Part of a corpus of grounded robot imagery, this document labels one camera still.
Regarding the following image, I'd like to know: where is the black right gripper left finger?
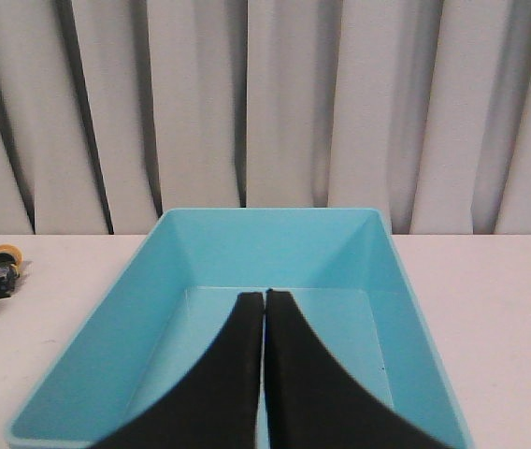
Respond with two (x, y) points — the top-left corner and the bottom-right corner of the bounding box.
(93, 292), (265, 448)

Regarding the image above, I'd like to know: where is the light blue plastic box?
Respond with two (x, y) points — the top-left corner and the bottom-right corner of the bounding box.
(6, 209), (472, 448)

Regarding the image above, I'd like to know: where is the white pleated curtain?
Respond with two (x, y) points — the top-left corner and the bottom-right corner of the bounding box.
(0, 1), (531, 235)

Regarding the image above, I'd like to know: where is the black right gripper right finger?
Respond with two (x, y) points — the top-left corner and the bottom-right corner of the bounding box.
(264, 289), (445, 448)

